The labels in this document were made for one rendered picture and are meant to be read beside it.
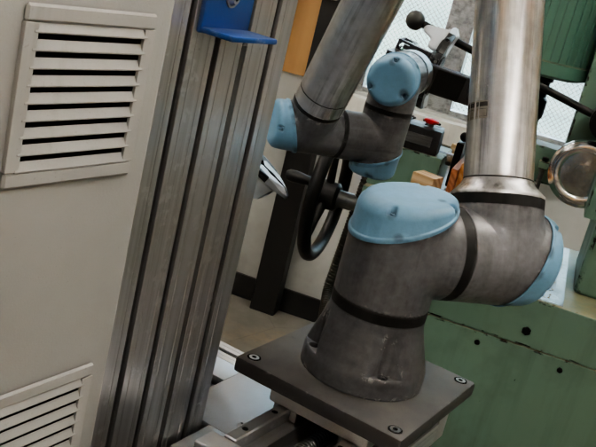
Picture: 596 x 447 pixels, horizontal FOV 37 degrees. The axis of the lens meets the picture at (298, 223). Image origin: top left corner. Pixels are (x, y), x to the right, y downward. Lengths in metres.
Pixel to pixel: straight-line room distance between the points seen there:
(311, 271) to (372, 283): 2.29
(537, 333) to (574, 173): 0.29
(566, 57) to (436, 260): 0.77
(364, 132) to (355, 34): 0.20
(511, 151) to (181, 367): 0.46
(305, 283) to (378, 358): 2.29
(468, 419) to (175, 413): 0.81
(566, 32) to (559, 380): 0.62
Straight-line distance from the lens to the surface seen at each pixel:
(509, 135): 1.11
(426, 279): 1.03
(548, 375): 1.69
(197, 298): 0.98
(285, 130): 1.31
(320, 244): 1.95
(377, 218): 1.00
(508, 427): 1.73
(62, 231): 0.71
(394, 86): 1.34
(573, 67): 1.72
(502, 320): 1.66
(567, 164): 1.67
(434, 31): 1.63
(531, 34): 1.15
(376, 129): 1.37
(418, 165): 1.79
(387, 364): 1.06
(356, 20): 1.21
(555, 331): 1.66
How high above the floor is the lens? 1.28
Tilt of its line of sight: 17 degrees down
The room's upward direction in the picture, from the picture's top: 14 degrees clockwise
